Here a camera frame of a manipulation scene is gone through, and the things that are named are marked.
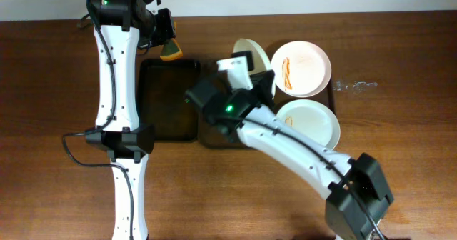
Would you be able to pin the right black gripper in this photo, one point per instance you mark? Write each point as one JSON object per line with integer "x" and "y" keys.
{"x": 266, "y": 81}

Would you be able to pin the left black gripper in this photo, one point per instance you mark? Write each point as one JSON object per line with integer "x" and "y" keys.
{"x": 166, "y": 27}

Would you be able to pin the green yellow sponge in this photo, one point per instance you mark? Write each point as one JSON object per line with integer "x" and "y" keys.
{"x": 171, "y": 50}

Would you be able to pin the white plate with sauce centre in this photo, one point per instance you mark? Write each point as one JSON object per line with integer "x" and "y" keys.
{"x": 261, "y": 62}

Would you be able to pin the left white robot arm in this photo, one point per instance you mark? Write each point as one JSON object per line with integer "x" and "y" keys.
{"x": 121, "y": 28}

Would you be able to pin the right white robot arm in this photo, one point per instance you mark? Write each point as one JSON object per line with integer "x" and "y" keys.
{"x": 356, "y": 191}

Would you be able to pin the small black tray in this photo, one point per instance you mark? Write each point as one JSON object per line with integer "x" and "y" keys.
{"x": 160, "y": 98}

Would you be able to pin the white plate top right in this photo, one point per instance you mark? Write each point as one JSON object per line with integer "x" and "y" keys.
{"x": 302, "y": 69}

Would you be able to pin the white plate bottom right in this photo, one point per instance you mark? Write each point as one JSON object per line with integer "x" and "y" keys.
{"x": 312, "y": 119}

